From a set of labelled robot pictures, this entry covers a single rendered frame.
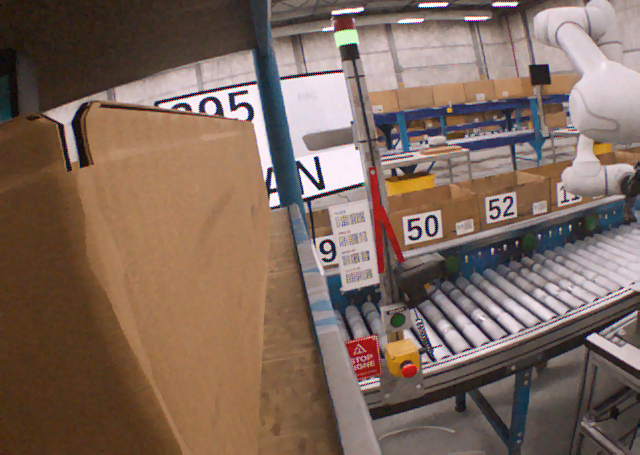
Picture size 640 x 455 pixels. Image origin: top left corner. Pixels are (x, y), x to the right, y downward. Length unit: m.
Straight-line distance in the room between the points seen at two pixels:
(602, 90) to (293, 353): 0.88
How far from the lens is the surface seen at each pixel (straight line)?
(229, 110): 0.93
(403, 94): 6.33
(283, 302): 0.22
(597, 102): 0.96
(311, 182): 0.97
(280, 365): 0.17
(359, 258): 0.94
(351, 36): 0.92
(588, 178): 1.47
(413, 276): 0.93
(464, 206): 1.68
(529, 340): 1.29
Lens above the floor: 1.43
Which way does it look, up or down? 13 degrees down
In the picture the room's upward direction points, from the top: 11 degrees counter-clockwise
